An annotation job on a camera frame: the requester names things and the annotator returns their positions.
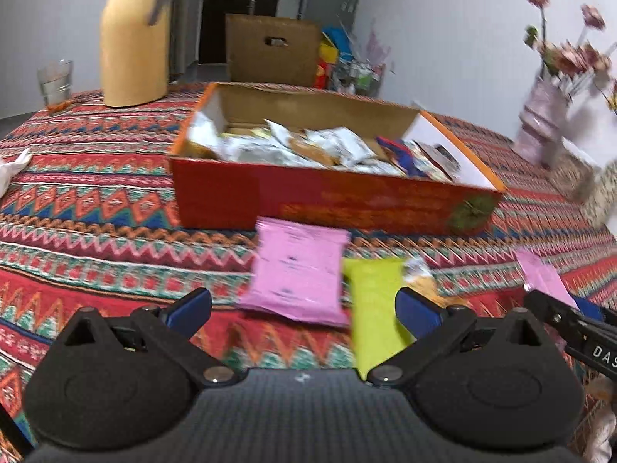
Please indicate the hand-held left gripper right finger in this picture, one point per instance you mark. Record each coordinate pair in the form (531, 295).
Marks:
(419, 311)

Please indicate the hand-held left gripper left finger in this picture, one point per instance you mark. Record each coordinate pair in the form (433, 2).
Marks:
(188, 311)

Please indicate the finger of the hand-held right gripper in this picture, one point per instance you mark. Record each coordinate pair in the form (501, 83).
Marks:
(549, 311)
(589, 308)

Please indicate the brown cracker snack packet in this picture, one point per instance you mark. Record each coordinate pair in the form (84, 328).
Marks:
(424, 279)

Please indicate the pink snack packet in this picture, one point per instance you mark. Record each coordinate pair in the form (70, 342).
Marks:
(544, 275)
(294, 270)

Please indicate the green snack packet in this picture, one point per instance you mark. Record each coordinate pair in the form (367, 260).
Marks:
(376, 308)

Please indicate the orange cardboard box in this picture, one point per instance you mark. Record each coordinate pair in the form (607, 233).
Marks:
(313, 202)

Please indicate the brown and white snack packet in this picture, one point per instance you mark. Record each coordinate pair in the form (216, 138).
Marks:
(436, 159)

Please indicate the red and blue snack packet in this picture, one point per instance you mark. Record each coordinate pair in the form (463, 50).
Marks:
(395, 152)

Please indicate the pile of silver snack packets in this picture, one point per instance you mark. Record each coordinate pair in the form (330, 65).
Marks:
(289, 149)

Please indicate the person's right hand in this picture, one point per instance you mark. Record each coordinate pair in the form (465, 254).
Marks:
(605, 419)

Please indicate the floral patterned jar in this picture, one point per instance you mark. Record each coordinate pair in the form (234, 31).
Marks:
(602, 197)

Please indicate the clear storage container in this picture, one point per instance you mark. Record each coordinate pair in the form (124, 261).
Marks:
(576, 176)

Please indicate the pink vase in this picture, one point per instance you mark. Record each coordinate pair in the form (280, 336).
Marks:
(542, 120)

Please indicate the white cloth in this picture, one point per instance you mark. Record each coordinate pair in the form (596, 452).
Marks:
(12, 169)

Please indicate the red gift box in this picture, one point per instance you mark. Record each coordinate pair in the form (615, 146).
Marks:
(324, 75)

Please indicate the glass cup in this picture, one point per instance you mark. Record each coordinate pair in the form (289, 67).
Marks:
(55, 82)

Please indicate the yellow thermos jug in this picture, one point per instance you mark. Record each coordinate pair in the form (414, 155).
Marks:
(135, 48)

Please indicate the dried rose bouquet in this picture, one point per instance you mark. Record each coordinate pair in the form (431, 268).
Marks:
(569, 38)

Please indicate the yellow bag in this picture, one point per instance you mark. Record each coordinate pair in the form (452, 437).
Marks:
(328, 50)

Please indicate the blue plastic item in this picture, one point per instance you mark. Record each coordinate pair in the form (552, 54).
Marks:
(337, 38)

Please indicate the dark door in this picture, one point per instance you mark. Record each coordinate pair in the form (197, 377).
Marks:
(241, 9)

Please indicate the pink wall decoration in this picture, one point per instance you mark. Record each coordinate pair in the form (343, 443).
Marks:
(378, 48)

